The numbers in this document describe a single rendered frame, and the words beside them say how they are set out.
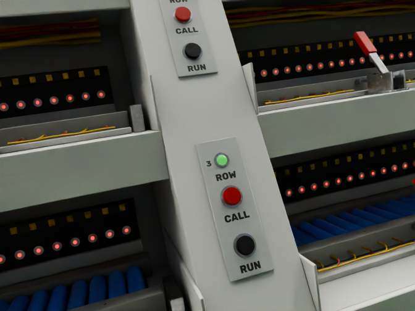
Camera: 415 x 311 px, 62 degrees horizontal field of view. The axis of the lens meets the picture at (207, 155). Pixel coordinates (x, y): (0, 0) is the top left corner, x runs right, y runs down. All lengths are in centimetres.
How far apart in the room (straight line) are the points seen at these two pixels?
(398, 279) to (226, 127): 22
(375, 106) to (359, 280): 18
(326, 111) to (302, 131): 3
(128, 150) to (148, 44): 11
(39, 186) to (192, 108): 15
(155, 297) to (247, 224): 11
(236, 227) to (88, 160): 14
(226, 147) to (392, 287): 20
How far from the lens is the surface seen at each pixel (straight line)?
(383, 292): 38
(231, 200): 30
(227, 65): 36
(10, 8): 41
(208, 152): 31
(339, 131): 39
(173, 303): 33
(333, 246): 42
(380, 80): 46
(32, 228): 46
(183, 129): 32
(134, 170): 32
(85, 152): 32
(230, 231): 30
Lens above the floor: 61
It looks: 14 degrees up
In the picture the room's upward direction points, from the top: 15 degrees counter-clockwise
